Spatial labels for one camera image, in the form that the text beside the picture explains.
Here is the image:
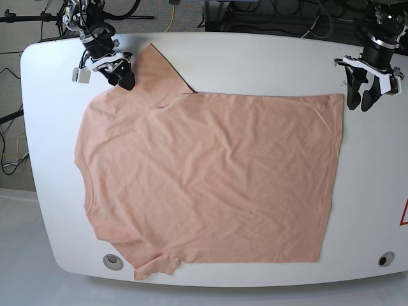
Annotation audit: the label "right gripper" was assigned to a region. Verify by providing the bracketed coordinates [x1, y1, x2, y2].
[79, 36, 135, 91]

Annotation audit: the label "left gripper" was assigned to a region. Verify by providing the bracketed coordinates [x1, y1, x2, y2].
[334, 44, 398, 112]

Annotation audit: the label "peach pink T-shirt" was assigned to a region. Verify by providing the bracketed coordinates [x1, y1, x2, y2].
[74, 45, 344, 281]

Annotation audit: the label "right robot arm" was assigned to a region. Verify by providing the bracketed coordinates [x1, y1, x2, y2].
[62, 1, 135, 91]

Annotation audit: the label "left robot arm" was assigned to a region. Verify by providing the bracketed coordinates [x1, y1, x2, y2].
[335, 1, 407, 112]

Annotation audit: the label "black tripod stand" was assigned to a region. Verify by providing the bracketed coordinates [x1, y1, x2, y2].
[1, 2, 154, 41]

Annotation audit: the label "red triangle warning sticker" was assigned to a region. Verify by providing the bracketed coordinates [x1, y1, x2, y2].
[400, 200, 408, 226]

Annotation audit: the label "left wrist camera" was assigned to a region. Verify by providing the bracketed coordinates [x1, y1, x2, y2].
[388, 67, 404, 96]

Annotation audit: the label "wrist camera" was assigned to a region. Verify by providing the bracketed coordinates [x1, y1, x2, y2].
[72, 68, 91, 84]
[388, 67, 404, 96]

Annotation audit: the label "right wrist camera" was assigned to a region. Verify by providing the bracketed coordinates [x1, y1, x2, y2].
[72, 68, 91, 84]

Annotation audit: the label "black equipment frame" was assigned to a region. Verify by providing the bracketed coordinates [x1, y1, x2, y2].
[201, 0, 408, 54]

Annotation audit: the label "white cable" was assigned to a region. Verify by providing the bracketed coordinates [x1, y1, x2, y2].
[299, 14, 319, 38]

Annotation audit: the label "yellow cable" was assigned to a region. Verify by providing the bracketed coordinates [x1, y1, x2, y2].
[164, 3, 177, 33]

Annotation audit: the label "black floor cables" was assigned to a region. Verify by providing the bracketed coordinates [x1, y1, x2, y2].
[0, 67, 27, 175]

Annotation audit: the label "right table cable grommet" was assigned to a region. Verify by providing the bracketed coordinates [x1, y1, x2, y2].
[378, 251, 395, 267]

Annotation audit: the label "table cable grommet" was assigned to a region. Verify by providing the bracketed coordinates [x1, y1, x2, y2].
[378, 251, 395, 267]
[103, 254, 124, 271]

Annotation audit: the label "left table cable grommet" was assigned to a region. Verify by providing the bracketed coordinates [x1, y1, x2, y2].
[103, 254, 124, 271]

